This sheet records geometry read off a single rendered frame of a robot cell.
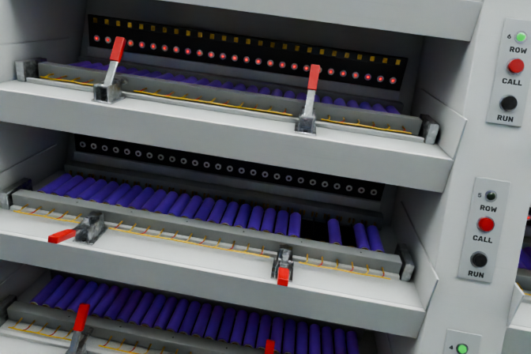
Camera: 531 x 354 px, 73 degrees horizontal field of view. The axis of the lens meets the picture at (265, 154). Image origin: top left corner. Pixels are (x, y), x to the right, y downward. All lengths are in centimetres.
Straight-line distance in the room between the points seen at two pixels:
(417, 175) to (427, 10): 20
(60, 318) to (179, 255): 24
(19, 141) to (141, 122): 24
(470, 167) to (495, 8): 19
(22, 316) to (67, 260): 17
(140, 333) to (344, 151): 40
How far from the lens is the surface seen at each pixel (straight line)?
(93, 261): 54
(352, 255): 52
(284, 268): 45
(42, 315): 68
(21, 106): 58
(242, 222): 54
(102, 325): 65
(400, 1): 49
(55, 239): 49
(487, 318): 54
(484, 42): 51
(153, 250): 52
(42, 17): 69
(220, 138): 46
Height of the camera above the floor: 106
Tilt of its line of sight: 3 degrees down
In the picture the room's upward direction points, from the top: 9 degrees clockwise
